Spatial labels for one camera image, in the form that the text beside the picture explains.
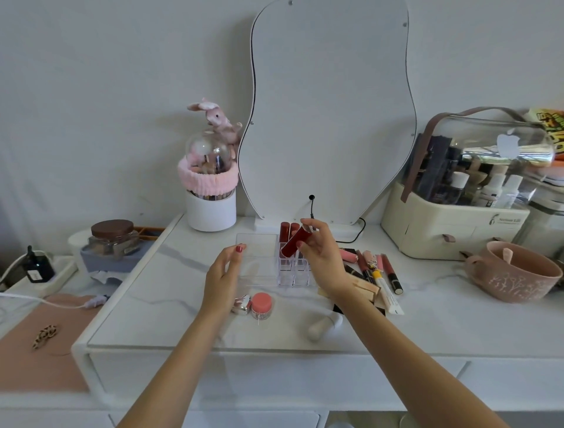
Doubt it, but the group of cosmetic bottles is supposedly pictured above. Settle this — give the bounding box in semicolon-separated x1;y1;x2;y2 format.
412;134;529;209

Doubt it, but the person's right hand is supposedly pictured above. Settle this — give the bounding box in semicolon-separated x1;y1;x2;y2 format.
296;218;351;301

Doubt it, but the cream cosmetics box clear lid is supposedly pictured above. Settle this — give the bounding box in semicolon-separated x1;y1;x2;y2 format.
381;106;557;262

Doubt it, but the white power strip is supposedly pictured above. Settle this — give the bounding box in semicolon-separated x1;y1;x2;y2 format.
0;255;79;293

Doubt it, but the glass jar brown lid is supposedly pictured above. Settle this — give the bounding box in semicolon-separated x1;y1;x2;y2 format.
88;219;142;261

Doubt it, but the pink mat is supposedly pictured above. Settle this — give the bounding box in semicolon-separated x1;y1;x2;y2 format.
0;294;103;394

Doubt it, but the clear plastic container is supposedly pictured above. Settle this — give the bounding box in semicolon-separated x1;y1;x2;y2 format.
512;162;564;262

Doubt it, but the white tube yellow band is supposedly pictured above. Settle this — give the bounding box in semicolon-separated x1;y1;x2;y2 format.
372;268;404;316

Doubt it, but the pink fluffy headband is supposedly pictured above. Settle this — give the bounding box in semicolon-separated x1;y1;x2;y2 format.
177;156;239;200

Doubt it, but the white wavy mirror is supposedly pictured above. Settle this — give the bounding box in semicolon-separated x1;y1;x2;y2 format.
237;0;418;238

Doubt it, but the person's left hand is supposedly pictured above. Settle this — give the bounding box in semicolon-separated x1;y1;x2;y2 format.
204;245;246;319

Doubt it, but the person's left forearm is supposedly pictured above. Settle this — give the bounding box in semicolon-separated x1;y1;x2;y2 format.
115;306;231;428

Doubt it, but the blue-grey tray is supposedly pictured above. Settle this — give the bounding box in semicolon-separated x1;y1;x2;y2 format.
79;239;156;275

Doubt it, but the pink lip gloss charm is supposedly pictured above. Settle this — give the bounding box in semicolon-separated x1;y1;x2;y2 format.
355;250;379;284

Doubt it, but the black small bottle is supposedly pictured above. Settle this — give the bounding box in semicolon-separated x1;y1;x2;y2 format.
22;245;56;284

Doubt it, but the white vanity desk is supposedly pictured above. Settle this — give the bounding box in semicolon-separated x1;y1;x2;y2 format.
72;213;564;428

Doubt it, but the dark red gloss black cap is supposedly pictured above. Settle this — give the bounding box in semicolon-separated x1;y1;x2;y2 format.
379;253;404;296

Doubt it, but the leopard print hair clip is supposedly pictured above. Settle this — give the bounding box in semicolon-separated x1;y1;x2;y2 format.
31;325;58;352

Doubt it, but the person's right forearm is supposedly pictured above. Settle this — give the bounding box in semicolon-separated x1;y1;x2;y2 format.
328;284;509;428

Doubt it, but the white brush holder glass dome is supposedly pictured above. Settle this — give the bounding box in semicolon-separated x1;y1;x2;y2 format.
184;131;238;233

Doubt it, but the black cable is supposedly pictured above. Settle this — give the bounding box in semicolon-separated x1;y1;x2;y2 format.
308;194;367;244

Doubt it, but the clear acrylic lipstick organizer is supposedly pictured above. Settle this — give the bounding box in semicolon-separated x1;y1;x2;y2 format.
235;232;323;288

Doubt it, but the pink lid cream jar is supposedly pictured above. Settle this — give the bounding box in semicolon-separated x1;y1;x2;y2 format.
250;292;274;321

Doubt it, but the beige flat box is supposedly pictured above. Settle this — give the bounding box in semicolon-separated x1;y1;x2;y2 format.
317;277;381;306

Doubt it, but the white cable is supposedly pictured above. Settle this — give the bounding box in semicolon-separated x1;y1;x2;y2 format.
0;291;109;310

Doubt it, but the pink bunny plush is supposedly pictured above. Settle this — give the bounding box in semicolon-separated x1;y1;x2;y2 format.
187;97;244;145

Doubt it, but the pink patterned mug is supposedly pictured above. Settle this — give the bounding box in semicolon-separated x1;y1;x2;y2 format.
459;241;564;304

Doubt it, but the wooden divider tray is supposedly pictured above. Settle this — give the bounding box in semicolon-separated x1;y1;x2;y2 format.
131;226;166;241

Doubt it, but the colourful snack packet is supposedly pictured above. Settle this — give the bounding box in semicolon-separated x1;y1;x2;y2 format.
526;107;564;162

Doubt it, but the dark red lipstick tube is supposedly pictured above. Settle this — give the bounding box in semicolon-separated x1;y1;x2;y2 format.
281;223;312;259

